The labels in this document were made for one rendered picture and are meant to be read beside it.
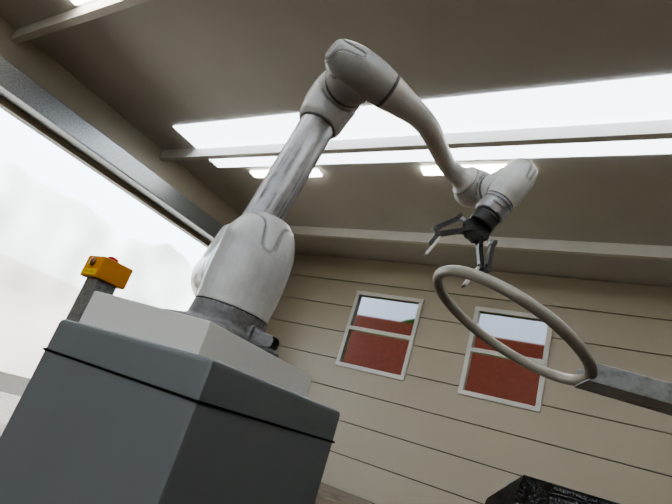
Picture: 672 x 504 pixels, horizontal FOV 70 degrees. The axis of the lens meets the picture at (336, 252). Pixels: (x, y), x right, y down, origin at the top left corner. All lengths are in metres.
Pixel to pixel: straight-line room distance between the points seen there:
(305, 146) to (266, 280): 0.48
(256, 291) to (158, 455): 0.35
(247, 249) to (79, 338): 0.33
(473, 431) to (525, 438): 0.72
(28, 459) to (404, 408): 7.50
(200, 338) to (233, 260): 0.22
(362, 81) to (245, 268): 0.60
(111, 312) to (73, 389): 0.15
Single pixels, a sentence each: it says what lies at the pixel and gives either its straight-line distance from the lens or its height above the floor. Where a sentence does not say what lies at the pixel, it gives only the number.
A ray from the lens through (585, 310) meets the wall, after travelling 8.16.
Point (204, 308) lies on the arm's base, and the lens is 0.93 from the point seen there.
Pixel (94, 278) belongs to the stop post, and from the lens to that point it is 1.91.
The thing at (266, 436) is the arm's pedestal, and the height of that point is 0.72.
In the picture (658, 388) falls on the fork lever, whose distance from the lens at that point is 1.43.
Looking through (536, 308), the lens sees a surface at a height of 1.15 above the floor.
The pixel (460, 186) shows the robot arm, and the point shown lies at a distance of 1.58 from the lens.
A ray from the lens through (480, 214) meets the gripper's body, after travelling 1.44.
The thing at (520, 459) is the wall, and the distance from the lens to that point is 7.71.
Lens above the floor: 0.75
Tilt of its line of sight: 20 degrees up
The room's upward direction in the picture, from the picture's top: 18 degrees clockwise
